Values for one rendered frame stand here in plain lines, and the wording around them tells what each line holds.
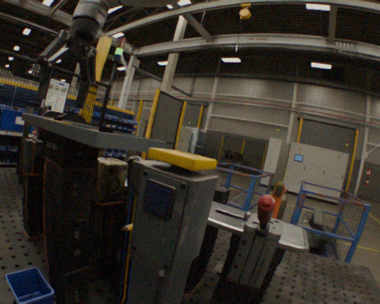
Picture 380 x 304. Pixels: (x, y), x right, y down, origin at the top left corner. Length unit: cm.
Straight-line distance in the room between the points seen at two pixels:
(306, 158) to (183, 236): 809
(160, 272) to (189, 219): 8
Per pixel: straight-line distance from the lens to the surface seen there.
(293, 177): 827
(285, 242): 48
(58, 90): 175
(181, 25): 974
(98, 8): 56
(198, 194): 21
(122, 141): 26
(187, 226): 21
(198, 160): 20
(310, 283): 98
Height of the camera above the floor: 118
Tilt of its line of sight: 3 degrees down
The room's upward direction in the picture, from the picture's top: 12 degrees clockwise
